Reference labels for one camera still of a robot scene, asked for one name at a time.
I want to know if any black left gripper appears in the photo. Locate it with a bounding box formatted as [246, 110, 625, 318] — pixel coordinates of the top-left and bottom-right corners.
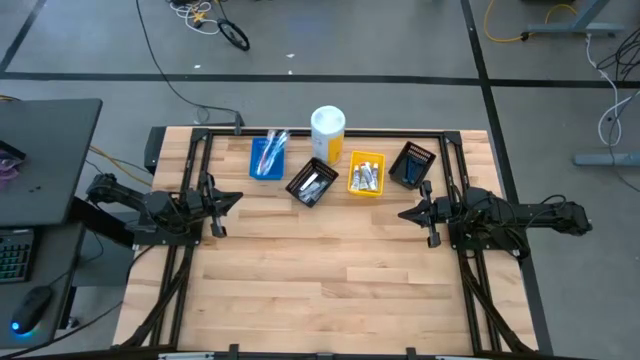
[187, 172, 245, 239]

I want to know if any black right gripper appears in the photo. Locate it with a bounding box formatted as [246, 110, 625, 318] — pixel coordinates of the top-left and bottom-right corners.
[398, 179, 454, 249]

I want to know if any red toothbrush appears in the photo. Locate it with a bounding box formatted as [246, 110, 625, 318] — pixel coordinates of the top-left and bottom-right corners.
[256, 130, 274, 177]

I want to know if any blue toothbrush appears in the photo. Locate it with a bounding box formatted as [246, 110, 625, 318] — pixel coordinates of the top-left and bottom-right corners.
[272, 128, 292, 166]
[259, 128, 281, 176]

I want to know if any green toothbrush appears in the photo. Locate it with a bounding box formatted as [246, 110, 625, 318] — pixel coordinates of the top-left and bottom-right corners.
[267, 129, 290, 174]

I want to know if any black plastic basket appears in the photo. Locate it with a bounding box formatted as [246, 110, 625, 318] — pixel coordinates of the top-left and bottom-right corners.
[388, 141, 437, 190]
[285, 157, 340, 208]

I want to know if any blue plastic basket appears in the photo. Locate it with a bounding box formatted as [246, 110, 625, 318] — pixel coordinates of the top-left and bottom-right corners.
[248, 137, 287, 181]

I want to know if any yellow plastic basket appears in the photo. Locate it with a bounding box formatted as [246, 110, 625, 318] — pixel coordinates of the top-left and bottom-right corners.
[347, 150, 387, 198]

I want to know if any white wipes canister yellow label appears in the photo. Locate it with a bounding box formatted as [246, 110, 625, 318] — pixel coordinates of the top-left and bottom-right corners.
[310, 105, 347, 166]

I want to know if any dark grey desk top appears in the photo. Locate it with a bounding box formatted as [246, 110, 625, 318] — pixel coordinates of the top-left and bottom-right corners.
[0, 222, 86, 351]

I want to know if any black desk top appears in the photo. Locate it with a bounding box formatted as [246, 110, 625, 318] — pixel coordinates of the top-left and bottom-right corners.
[0, 98, 104, 227]

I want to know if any grey table leg foot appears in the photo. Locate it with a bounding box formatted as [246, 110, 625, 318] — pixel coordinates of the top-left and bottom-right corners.
[519, 0, 626, 39]
[573, 152, 640, 167]

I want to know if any black backlit keyboard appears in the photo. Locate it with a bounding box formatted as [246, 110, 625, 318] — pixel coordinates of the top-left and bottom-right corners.
[0, 228, 35, 285]

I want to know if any black computer mouse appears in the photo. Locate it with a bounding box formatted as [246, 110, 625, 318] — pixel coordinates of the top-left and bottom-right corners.
[10, 285, 54, 335]

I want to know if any purple item on desk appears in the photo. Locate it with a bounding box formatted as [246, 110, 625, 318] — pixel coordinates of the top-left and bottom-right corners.
[0, 158, 25, 192]

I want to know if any flat black item on desk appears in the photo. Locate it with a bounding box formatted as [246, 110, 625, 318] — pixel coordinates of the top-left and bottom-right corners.
[0, 140, 28, 162]

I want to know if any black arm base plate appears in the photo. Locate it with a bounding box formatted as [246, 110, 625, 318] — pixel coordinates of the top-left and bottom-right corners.
[448, 232, 530, 259]
[132, 224, 204, 247]

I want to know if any black corner bracket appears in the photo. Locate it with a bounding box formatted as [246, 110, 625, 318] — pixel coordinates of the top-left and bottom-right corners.
[143, 126, 167, 175]

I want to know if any black cable bundle under frame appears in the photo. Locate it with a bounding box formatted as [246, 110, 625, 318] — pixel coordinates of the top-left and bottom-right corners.
[457, 249, 526, 354]
[119, 244, 196, 349]

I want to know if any thin yellow cable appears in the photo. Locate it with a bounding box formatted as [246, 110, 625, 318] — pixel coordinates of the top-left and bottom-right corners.
[88, 144, 154, 189]

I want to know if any long black floor cable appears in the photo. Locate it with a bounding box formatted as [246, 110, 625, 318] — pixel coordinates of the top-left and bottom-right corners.
[134, 0, 246, 129]

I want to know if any black cable coil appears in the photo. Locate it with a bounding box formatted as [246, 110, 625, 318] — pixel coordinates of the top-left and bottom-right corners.
[217, 18, 251, 53]

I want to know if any white and yellow cable tangle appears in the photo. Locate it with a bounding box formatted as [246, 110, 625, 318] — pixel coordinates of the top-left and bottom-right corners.
[168, 0, 221, 36]

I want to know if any yellow floor cable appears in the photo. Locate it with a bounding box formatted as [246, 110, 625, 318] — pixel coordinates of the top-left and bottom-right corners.
[483, 0, 579, 44]

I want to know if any white floor cable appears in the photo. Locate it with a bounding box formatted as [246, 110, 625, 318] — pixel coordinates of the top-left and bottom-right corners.
[584, 33, 640, 149]

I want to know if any black cable bundle on floor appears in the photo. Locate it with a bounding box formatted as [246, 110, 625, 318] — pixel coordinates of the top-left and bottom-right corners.
[597, 27, 640, 76]

